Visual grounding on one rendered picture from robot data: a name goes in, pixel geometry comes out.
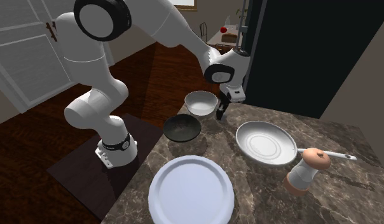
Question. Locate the white and tan grinder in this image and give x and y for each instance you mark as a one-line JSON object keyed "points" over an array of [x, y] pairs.
{"points": [[306, 172]]}

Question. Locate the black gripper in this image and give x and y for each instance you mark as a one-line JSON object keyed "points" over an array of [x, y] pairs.
{"points": [[223, 106]]}

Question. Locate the black bowl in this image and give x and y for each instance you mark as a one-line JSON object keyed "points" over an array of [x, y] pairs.
{"points": [[182, 127]]}

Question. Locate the dark chair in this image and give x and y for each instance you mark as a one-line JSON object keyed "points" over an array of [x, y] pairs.
{"points": [[203, 31]]}

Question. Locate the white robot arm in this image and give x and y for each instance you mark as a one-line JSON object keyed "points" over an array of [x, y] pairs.
{"points": [[89, 77]]}

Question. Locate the background table with items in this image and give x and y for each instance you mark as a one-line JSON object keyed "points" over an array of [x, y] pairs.
{"points": [[226, 36]]}

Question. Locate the white frying pan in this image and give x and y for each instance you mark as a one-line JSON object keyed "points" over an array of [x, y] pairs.
{"points": [[265, 142]]}

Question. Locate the large white plate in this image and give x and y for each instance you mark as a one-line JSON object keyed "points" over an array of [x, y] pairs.
{"points": [[191, 192]]}

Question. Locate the white panelled door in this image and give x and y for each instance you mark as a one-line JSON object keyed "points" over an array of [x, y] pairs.
{"points": [[27, 59]]}

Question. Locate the white bowl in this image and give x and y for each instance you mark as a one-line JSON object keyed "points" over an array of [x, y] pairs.
{"points": [[200, 104]]}

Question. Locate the dark robot stand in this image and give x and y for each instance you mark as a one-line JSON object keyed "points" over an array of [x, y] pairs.
{"points": [[83, 180]]}

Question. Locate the black refrigerator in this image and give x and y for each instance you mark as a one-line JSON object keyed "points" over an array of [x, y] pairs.
{"points": [[306, 52]]}

